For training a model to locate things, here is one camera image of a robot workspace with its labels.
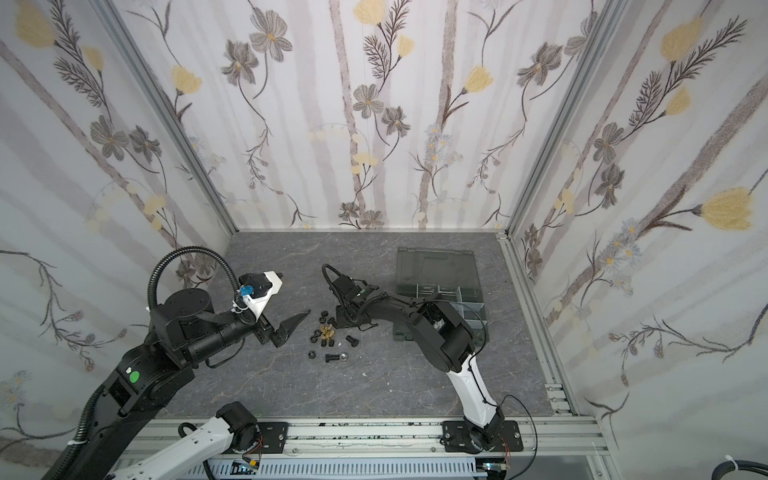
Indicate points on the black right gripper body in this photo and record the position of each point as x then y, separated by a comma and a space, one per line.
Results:
350, 297

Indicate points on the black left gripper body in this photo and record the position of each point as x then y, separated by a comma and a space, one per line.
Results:
264, 330

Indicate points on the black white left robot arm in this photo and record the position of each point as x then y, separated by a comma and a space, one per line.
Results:
184, 332

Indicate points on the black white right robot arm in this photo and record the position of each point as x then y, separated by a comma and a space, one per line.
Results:
444, 337

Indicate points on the brass wing nuts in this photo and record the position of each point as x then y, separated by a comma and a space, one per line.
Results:
327, 332

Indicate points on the green plastic organizer box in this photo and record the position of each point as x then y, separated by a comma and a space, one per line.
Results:
451, 275

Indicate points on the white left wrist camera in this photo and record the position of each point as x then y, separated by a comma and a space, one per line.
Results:
255, 291

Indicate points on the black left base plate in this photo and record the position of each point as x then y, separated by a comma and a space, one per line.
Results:
261, 438

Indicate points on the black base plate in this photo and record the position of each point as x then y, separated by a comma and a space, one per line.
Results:
461, 437
261, 438

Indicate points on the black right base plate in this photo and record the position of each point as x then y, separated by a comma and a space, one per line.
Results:
461, 437

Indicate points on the white slotted cable duct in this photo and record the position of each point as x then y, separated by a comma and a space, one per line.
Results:
349, 468

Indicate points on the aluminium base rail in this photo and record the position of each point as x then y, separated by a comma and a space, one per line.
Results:
555, 447

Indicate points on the black cable corner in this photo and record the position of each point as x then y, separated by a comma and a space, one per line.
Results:
731, 465

